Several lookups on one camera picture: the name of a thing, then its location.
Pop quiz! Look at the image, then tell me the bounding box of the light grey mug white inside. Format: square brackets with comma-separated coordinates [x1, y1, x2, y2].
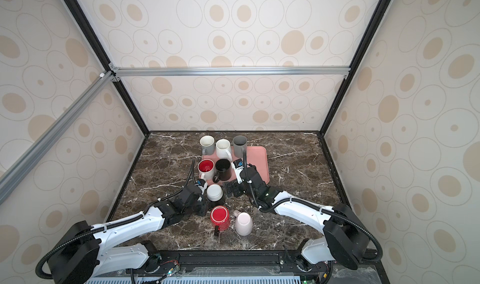
[199, 135, 216, 156]

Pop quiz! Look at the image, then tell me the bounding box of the red upside-down mug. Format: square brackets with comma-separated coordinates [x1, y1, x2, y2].
[210, 205, 230, 237]

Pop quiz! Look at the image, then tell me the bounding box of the black frame post left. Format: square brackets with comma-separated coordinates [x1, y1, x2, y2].
[63, 0, 150, 137]

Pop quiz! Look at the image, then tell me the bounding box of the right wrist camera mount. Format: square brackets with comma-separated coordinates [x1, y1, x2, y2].
[231, 159, 244, 184]

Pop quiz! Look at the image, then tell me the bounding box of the silver rail back wall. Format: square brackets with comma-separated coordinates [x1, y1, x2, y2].
[112, 65, 350, 77]

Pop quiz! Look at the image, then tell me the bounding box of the black frame post right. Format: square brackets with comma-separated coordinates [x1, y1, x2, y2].
[319, 0, 392, 137]

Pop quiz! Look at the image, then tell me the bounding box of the white teapot-like mug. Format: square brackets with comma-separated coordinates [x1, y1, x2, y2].
[216, 139, 233, 162]

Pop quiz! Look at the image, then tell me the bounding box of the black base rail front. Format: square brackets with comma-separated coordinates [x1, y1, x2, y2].
[66, 248, 391, 284]

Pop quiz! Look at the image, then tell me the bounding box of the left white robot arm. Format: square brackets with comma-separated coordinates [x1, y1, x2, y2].
[35, 180, 208, 284]

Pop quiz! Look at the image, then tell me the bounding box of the black frame post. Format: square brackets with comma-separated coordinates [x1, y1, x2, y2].
[319, 0, 392, 137]
[63, 0, 150, 137]

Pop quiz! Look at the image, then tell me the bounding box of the black upside-down mug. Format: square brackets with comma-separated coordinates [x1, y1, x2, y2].
[212, 159, 232, 183]

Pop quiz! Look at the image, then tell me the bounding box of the black mug white base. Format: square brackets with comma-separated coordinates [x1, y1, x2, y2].
[206, 184, 226, 210]

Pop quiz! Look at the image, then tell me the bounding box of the pink upside-down mug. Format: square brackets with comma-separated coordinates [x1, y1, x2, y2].
[234, 210, 253, 237]

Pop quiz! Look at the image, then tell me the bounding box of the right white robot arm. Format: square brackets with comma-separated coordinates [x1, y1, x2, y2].
[223, 165, 383, 272]

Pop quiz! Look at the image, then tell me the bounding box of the dark grey upside-down mug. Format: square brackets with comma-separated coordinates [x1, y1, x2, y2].
[232, 135, 248, 158]

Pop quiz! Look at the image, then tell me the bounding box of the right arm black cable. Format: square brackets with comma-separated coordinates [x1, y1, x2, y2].
[241, 148, 383, 264]

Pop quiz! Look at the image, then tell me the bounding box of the pink rectangular tray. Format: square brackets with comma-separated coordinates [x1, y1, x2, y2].
[201, 146, 270, 185]

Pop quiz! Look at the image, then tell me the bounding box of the white mug red inside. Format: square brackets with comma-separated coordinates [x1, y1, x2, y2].
[197, 159, 216, 181]

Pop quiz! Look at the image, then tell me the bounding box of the silver rail left wall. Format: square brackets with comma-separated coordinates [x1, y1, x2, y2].
[1, 70, 113, 203]

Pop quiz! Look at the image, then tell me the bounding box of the silver rail wall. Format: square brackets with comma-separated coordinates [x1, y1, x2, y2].
[1, 70, 113, 203]
[112, 65, 350, 77]

